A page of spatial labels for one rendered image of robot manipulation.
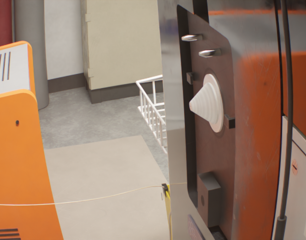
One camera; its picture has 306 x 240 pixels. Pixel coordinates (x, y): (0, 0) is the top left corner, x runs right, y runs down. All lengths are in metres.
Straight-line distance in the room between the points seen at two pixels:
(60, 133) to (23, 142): 2.59
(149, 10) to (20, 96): 2.87
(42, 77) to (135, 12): 0.73
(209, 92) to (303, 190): 0.25
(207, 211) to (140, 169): 0.91
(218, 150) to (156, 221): 0.71
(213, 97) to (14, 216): 0.54
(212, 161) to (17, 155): 0.41
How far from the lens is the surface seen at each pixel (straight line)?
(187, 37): 0.67
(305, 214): 0.44
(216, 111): 0.65
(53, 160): 1.69
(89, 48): 3.80
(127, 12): 3.78
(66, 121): 3.75
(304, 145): 0.43
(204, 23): 0.66
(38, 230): 1.10
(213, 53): 0.62
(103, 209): 1.44
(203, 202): 0.72
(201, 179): 0.72
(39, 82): 3.92
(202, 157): 0.76
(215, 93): 0.65
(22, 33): 3.82
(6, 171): 1.04
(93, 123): 3.67
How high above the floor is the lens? 1.46
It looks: 24 degrees down
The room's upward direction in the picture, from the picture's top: 4 degrees counter-clockwise
